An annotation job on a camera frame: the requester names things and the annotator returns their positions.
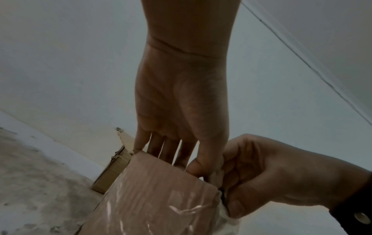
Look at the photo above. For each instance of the person's right hand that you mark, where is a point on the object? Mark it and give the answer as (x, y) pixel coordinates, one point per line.
(276, 174)

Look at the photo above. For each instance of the person's left hand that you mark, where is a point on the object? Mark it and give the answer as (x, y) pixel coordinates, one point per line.
(183, 91)

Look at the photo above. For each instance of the paper box with notched rim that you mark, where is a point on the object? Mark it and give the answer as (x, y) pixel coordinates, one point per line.
(113, 169)

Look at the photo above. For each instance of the paper box with tall flap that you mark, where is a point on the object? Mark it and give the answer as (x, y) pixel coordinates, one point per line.
(157, 202)

